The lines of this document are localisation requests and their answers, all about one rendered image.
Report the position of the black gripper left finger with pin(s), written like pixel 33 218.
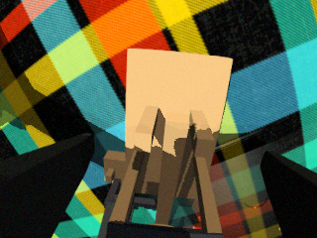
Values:
pixel 36 187

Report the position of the brown wooden catapult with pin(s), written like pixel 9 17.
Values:
pixel 174 109

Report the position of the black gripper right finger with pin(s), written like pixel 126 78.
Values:
pixel 292 190

